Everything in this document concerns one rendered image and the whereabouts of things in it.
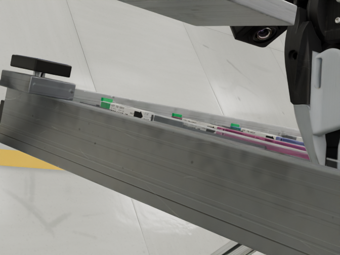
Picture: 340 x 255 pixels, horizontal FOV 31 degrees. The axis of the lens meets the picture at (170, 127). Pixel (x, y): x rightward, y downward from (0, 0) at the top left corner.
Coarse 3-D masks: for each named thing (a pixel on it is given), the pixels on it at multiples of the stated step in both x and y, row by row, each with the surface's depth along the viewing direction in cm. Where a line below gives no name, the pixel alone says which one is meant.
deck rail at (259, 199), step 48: (48, 144) 58; (96, 144) 52; (144, 144) 48; (192, 144) 44; (240, 144) 42; (144, 192) 47; (192, 192) 43; (240, 192) 40; (288, 192) 37; (336, 192) 35; (240, 240) 40; (288, 240) 37; (336, 240) 34
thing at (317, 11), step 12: (300, 0) 47; (312, 0) 46; (324, 0) 46; (336, 0) 45; (312, 12) 45; (324, 12) 46; (336, 12) 45; (312, 24) 46; (324, 24) 46; (336, 24) 45; (324, 36) 46; (336, 36) 45; (324, 48) 47; (336, 48) 48
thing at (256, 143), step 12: (108, 108) 68; (156, 120) 61; (168, 120) 60; (180, 120) 59; (204, 132) 56; (216, 132) 55; (228, 132) 55; (252, 144) 52; (264, 144) 51; (276, 144) 51; (300, 156) 48
